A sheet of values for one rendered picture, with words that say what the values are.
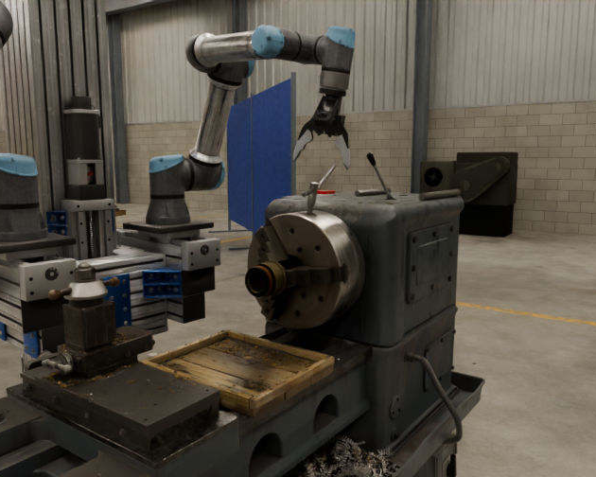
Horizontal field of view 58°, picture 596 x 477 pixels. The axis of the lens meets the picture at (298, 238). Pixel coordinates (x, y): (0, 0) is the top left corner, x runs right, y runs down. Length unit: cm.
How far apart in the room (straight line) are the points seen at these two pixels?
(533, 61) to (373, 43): 337
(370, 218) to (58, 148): 100
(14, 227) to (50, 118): 41
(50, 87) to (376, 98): 1089
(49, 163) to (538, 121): 1014
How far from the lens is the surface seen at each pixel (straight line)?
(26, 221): 162
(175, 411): 95
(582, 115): 1119
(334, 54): 143
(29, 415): 117
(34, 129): 186
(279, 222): 144
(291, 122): 631
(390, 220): 145
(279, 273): 134
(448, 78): 1184
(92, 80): 194
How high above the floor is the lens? 138
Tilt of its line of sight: 8 degrees down
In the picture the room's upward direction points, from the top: straight up
